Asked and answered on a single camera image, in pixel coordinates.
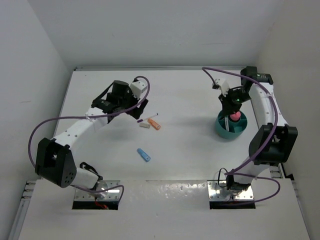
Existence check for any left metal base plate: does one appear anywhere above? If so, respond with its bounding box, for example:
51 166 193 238
74 180 122 202

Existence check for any teal round divided organizer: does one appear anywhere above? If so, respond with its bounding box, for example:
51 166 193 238
214 111 248 140

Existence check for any purple capped white marker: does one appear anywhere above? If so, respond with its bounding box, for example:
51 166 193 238
137 113 159 123

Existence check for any pink highlighter marker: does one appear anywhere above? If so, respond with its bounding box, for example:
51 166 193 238
229 111 241 122

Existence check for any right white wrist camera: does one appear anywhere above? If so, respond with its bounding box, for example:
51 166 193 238
212 78 230 97

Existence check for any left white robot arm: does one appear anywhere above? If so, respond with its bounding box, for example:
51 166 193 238
32 76 150 193

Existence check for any blue highlighter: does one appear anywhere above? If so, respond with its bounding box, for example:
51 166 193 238
136 148 151 163

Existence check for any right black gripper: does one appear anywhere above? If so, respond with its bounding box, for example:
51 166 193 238
218 88 252 116

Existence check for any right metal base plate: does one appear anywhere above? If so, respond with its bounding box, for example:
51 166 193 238
207 180 254 202

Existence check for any orange highlighter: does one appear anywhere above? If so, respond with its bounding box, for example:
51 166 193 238
147 118 161 131

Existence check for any grey eraser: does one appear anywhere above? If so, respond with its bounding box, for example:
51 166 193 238
139 122 151 129

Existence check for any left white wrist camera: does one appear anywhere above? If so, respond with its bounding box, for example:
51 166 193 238
129 80 148 99

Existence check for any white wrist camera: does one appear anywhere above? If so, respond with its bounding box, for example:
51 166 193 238
129 80 148 99
212 78 230 97

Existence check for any metal base plate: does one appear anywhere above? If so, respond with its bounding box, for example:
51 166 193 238
74 180 122 202
207 180 254 202

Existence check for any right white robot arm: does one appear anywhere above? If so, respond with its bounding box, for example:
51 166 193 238
216 66 298 192

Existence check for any green capped white marker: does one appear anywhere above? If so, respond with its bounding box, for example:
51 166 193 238
224 116 230 132

